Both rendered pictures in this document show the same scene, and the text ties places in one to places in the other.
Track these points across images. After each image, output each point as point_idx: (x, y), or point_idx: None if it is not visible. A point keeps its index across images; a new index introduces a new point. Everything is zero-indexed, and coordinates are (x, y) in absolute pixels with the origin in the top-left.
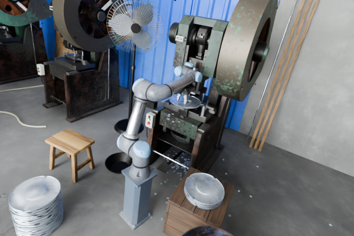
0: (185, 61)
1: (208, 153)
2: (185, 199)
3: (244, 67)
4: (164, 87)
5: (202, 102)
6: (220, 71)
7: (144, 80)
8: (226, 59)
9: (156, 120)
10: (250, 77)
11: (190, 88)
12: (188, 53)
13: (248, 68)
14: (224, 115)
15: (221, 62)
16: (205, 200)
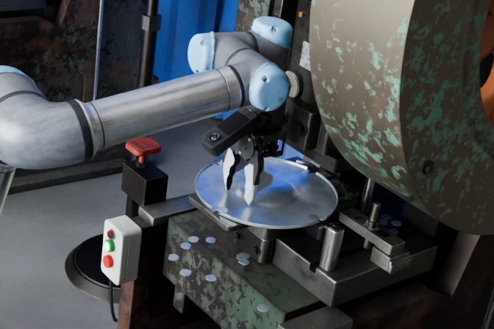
0: (276, 15)
1: None
2: None
3: (400, 63)
4: (56, 112)
5: (364, 211)
6: (323, 75)
7: (1, 76)
8: (337, 20)
9: (148, 255)
10: None
11: (282, 138)
12: None
13: (477, 75)
14: (492, 293)
15: (321, 33)
16: None
